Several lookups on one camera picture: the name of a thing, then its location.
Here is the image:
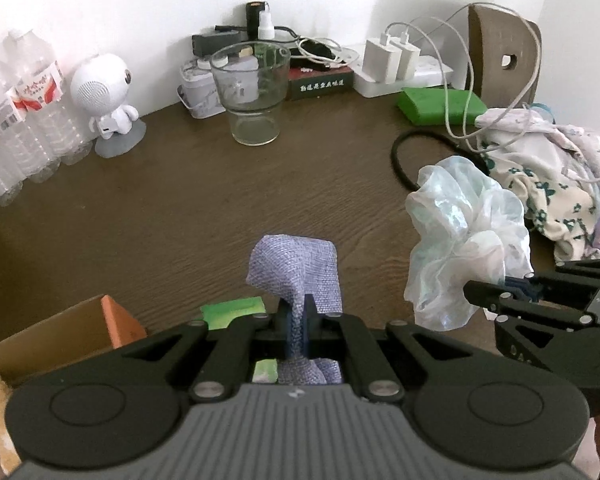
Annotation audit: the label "purple drawstring cloth pouch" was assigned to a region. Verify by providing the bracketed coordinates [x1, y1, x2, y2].
[246, 234, 342, 386]

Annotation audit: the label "translucent plastic bag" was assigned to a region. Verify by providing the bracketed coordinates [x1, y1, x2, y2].
[404, 155, 532, 332]

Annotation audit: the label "green tissue packet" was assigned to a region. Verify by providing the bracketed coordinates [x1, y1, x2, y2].
[201, 297, 278, 384]

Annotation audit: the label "floral cloth pile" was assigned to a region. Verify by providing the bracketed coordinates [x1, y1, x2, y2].
[475, 108, 600, 261]

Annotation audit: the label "orange cardboard box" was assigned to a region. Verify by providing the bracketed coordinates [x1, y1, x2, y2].
[0, 294, 150, 480]

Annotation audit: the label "black hair band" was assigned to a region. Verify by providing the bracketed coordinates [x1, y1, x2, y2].
[389, 129, 490, 192]

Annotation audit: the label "green rectangular case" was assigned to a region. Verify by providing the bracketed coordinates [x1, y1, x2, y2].
[396, 88, 488, 127]

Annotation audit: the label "white power strip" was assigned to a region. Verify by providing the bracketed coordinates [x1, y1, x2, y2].
[351, 55, 454, 99]

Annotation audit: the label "brown cardboard piece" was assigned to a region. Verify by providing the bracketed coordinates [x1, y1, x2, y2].
[468, 4, 542, 108]

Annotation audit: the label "white metal tin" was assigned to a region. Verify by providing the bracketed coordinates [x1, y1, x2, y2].
[178, 58, 225, 119]

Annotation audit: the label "dark tea box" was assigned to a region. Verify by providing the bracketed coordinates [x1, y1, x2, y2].
[286, 67, 354, 101]

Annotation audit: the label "clear glass cup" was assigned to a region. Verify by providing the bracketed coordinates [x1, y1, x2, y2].
[210, 41, 290, 148]

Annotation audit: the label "right white charger plug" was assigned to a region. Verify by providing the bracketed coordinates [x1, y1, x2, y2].
[398, 32, 420, 80]

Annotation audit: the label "white charger plug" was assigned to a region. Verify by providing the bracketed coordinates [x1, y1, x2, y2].
[398, 32, 420, 80]
[362, 38, 401, 84]

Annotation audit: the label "left white charger plug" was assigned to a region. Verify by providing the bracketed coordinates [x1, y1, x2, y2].
[362, 38, 401, 84]

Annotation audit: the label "black power adapter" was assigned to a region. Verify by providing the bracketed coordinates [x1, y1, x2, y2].
[192, 25, 248, 58]

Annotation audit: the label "white robot-shaped speaker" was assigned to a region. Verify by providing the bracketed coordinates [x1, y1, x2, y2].
[70, 53, 147, 159]

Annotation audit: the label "small white spray bottle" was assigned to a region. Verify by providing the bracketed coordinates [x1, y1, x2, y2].
[258, 2, 276, 41]

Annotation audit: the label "black cylindrical bottle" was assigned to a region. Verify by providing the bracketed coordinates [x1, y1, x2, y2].
[245, 1, 266, 40]

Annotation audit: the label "middle clear water bottle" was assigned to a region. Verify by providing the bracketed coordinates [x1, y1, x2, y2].
[0, 58, 59, 183]

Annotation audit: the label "right clear water bottle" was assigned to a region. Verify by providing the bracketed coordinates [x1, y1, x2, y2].
[9, 29, 92, 165]

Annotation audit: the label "coiled black white cables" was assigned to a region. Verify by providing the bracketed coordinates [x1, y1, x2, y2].
[274, 24, 361, 74]

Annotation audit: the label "white charging cable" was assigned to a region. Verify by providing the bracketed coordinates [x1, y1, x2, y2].
[384, 1, 600, 183]

